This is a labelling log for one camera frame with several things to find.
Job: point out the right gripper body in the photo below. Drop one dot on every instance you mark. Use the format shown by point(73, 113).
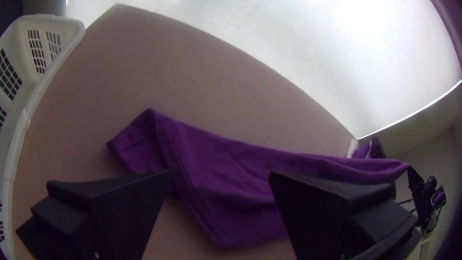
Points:
point(429, 198)

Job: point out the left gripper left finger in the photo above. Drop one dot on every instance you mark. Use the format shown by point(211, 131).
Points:
point(108, 216)

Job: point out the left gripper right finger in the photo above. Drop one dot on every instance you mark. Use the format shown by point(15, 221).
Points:
point(335, 220)

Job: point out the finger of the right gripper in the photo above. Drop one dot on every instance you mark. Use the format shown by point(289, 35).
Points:
point(415, 178)

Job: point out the dark t-shirt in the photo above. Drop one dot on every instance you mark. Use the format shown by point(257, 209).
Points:
point(223, 173)

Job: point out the pile of folded clothes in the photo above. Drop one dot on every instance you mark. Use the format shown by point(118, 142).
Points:
point(361, 150)

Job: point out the white laundry basket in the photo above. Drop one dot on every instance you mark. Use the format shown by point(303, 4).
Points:
point(21, 54)

